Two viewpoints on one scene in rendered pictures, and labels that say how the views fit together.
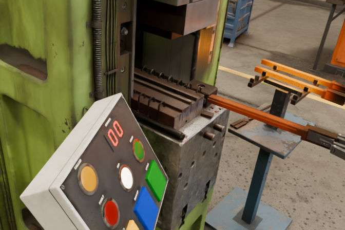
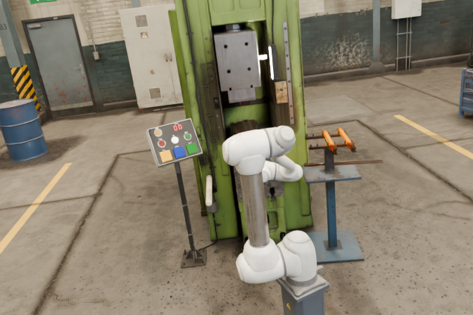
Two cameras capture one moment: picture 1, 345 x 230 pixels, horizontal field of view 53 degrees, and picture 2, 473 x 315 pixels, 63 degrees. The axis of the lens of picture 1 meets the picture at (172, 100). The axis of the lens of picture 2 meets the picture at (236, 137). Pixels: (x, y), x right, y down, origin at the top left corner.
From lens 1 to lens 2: 2.46 m
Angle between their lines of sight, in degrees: 52
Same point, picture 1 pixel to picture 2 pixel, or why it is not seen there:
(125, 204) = (169, 145)
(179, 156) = not seen: hidden behind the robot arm
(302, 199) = (394, 256)
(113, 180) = (168, 138)
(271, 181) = (386, 238)
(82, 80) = (196, 116)
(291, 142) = (322, 178)
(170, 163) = not seen: hidden behind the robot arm
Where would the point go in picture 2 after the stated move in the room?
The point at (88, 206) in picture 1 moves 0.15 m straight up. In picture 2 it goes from (154, 138) to (150, 117)
